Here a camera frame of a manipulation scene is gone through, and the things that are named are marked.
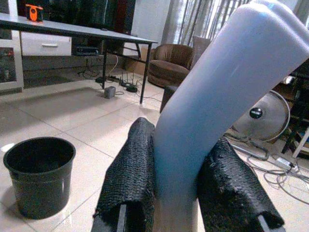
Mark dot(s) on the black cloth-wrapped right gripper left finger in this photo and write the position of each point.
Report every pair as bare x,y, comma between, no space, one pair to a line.
130,174

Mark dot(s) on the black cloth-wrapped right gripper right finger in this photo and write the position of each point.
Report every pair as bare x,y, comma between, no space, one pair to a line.
229,183

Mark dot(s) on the round white floor fan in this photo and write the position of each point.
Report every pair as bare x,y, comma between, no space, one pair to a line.
268,116

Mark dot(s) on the small grey box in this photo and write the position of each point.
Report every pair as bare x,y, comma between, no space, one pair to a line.
109,92

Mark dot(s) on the dark brown footstool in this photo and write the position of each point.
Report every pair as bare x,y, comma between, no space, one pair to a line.
167,95

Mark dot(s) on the black wifi router with antennas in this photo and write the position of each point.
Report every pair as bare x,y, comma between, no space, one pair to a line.
128,85

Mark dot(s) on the black plastic waste bin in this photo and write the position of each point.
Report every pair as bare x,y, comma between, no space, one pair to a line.
39,176

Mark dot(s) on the cardboard box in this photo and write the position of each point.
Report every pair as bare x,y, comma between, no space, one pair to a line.
136,63

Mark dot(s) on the brown round armchair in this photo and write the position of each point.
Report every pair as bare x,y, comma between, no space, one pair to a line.
170,64

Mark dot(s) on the grey folding table black legs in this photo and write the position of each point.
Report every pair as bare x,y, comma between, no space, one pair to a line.
79,33

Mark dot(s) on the white drawer cabinet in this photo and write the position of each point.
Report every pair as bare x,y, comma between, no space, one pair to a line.
46,44

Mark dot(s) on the black television screen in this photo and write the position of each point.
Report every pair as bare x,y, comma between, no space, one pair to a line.
96,14

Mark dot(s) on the grey striped curtain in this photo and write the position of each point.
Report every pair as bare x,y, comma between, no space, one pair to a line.
193,21

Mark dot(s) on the white glass-door cabinet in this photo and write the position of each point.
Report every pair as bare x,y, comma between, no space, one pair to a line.
9,60

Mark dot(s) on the orange and black device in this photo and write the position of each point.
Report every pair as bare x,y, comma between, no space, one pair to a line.
34,12

